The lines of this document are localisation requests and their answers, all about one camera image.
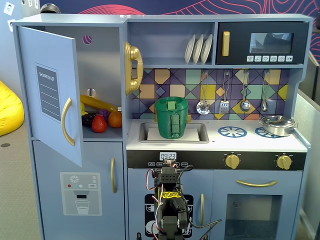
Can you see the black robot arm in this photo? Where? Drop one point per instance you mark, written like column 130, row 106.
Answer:
column 168, row 180

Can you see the blue dishwasher door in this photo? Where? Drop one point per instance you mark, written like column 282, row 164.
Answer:
column 137, row 180

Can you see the blue oven door with window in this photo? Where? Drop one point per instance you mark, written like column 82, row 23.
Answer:
column 225, row 187

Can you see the black toy microwave door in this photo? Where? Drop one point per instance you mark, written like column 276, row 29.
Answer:
column 237, row 58

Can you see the blue door with dispenser print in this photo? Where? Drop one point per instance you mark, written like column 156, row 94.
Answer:
column 50, row 165

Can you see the blue door with shopping list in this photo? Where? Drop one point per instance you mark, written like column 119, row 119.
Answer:
column 50, row 50

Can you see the green toy pot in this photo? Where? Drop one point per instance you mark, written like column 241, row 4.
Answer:
column 162, row 120

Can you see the grey toy sink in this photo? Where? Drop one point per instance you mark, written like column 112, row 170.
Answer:
column 143, row 132

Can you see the digital clock display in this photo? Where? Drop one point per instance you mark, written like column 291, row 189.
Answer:
column 168, row 156

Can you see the steel slotted skimmer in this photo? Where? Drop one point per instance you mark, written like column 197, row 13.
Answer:
column 203, row 108

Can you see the toy orange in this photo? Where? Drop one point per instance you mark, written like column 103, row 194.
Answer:
column 115, row 119

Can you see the light purple toy grapes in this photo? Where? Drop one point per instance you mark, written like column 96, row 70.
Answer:
column 105, row 113

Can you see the red toy strawberry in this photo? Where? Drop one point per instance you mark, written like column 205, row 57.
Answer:
column 99, row 124

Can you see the gold toy telephone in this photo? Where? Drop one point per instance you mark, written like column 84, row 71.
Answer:
column 130, row 62

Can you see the steel slotted spatula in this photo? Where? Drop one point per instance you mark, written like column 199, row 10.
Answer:
column 224, row 107

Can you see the yellow toy banana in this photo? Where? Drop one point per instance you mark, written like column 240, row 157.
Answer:
column 95, row 102

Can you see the blue toy kitchen body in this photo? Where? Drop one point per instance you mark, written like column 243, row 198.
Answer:
column 225, row 143

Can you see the dark purple toy grapes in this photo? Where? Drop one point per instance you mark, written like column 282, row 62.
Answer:
column 87, row 120

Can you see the white toy plate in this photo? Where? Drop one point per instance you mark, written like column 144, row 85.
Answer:
column 198, row 50
column 207, row 48
column 189, row 50

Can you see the gold stove knob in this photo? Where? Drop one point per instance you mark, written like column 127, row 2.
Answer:
column 232, row 161
column 284, row 162

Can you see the steel ladle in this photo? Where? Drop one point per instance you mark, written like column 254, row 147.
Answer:
column 245, row 106

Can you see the steel spoon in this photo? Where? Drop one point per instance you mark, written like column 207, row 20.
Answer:
column 264, row 107

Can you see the steel pot with lid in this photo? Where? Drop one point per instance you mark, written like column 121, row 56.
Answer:
column 277, row 126

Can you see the yellow bean bag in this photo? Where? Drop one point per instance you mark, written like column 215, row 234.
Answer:
column 10, row 112

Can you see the grey office partition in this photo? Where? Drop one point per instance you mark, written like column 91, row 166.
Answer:
column 310, row 150

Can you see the grey round object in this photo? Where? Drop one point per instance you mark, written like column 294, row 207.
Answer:
column 50, row 8

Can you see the white wall outlet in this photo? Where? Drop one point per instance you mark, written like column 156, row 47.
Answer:
column 8, row 8
column 10, row 25

